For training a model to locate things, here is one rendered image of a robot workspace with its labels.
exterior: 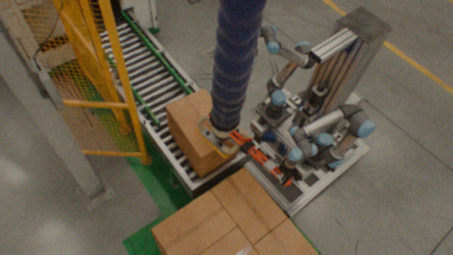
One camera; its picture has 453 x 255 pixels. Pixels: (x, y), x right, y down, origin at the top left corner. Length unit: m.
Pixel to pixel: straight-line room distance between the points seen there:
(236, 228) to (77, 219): 1.61
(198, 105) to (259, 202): 1.00
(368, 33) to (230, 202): 1.72
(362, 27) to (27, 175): 3.39
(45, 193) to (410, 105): 4.43
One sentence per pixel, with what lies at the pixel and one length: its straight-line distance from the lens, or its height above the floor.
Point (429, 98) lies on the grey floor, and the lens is 5.28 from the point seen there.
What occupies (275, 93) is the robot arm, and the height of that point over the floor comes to 1.27.
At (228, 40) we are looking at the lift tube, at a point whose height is 2.16.
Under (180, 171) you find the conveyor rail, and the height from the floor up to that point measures 0.59.
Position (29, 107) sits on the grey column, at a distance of 2.45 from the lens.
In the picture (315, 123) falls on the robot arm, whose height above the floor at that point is 1.59.
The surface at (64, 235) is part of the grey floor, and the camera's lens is 3.71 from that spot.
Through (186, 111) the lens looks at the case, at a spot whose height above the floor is 0.95.
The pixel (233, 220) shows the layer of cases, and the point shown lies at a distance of 2.98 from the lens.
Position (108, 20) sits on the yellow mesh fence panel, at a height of 1.91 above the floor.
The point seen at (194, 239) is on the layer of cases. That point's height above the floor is 0.54.
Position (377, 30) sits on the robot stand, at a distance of 2.33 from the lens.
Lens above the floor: 3.36
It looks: 58 degrees down
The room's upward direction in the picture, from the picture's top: 8 degrees clockwise
